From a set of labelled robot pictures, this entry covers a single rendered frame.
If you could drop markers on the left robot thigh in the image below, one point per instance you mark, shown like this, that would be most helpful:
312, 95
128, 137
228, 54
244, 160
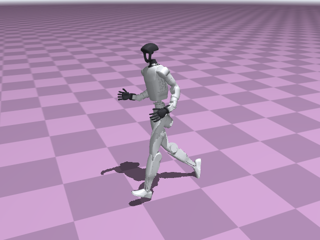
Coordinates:
158, 134

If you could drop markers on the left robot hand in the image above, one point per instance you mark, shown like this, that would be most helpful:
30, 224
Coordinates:
160, 113

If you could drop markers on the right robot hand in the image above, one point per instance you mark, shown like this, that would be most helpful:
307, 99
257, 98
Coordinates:
125, 95

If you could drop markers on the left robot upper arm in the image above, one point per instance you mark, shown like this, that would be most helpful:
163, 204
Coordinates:
164, 73

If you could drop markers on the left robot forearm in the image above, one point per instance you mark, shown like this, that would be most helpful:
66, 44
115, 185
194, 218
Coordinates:
174, 99

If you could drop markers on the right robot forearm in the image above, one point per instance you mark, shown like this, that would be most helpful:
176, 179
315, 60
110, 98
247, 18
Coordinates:
140, 96

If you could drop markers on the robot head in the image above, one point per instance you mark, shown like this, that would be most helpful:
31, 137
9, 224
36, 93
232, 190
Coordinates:
149, 48

